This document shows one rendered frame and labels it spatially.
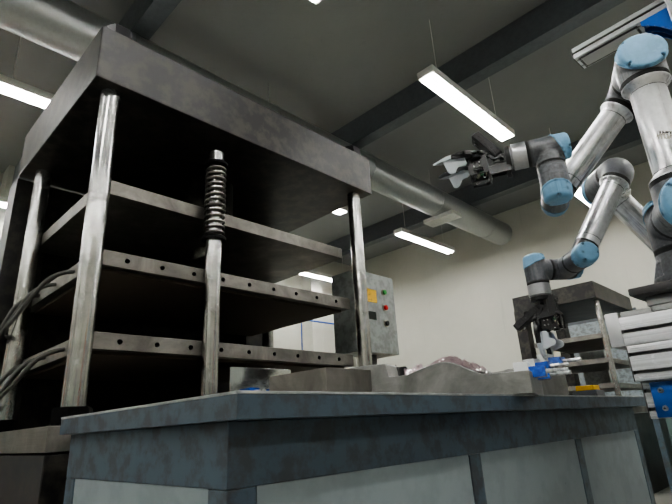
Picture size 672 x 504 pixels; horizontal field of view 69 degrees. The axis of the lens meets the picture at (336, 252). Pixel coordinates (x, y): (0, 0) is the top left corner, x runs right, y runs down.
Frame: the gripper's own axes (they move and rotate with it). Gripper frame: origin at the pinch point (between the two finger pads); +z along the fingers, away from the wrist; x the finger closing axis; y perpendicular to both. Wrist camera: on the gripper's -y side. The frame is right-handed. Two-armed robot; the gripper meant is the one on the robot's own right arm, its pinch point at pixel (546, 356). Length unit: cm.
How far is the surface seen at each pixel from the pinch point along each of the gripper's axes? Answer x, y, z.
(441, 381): -52, -8, 8
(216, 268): -81, -74, -35
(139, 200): -107, -82, -57
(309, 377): -93, -16, 7
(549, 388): -7.5, 2.1, 10.7
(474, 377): -50, 0, 8
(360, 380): -82, -11, 8
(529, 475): -35.6, 3.9, 32.9
